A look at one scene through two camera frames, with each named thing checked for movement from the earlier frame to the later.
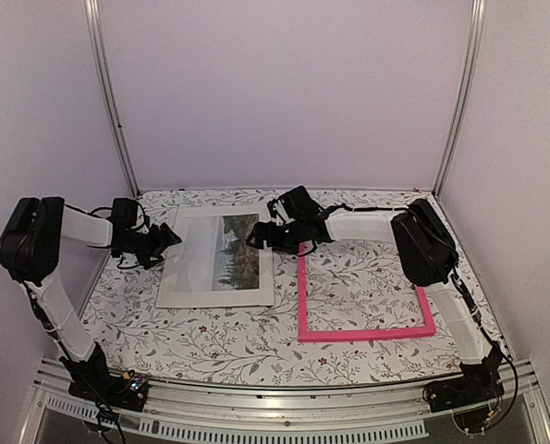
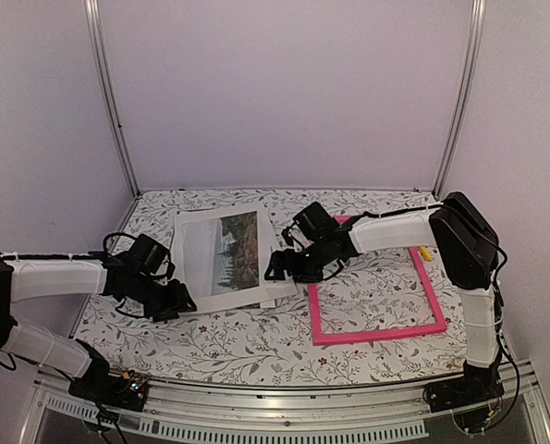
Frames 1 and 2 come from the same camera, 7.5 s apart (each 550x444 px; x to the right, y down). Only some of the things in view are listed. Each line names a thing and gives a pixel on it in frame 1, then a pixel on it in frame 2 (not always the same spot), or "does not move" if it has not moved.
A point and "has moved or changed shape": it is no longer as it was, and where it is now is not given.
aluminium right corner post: x=464 y=102 does not move
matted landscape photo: x=213 y=265 does not move
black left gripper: x=161 y=242 → x=177 y=302
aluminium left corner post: x=94 y=18 does not move
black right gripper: x=272 y=240 → x=292 y=270
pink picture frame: x=306 y=336 has moved or changed shape
